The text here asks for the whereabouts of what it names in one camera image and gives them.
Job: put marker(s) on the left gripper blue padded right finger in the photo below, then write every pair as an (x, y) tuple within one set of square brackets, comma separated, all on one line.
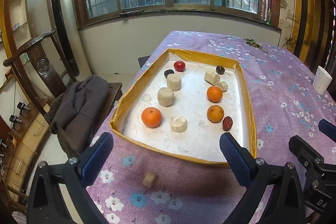
[(328, 129)]

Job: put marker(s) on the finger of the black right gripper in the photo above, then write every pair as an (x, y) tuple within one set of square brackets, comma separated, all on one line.
[(308, 156), (285, 203)]

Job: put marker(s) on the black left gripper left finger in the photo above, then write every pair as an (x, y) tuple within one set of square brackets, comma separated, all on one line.
[(46, 203)]

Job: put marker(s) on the red jujube date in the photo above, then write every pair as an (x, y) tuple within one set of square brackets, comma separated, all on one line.
[(227, 124)]

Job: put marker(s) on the small beige corn chunk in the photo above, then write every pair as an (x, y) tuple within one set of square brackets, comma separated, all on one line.
[(223, 86)]

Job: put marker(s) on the small orange mandarin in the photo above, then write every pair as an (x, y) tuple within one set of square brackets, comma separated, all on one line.
[(214, 94)]

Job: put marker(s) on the dark round fruit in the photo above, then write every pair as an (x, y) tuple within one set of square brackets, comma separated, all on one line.
[(220, 70)]

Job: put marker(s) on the large orange mandarin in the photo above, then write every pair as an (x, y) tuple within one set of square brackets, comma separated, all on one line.
[(151, 117)]

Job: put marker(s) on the large beige corn piece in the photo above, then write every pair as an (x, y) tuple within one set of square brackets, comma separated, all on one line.
[(165, 97)]

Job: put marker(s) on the red tomato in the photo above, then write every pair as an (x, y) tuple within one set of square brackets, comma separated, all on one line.
[(179, 66)]

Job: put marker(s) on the dark purple plum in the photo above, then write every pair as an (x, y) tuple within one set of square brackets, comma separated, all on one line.
[(168, 72)]

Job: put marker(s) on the white dotted paper cup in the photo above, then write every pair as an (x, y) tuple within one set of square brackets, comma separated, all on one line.
[(321, 81)]

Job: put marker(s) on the grey jacket on chair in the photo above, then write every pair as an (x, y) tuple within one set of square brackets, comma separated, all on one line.
[(74, 115)]

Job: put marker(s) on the small tan cube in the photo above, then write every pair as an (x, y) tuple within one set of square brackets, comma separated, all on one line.
[(149, 180)]

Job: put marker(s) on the green dried leaves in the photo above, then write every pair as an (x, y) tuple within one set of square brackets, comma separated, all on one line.
[(254, 44)]

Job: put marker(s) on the dark wooden chair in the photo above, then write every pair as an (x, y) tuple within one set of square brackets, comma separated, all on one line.
[(49, 76)]

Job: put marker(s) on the yellow-rimmed white tray box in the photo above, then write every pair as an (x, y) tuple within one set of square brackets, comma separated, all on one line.
[(200, 142)]

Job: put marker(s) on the standing air conditioner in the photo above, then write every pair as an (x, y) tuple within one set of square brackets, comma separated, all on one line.
[(62, 17)]

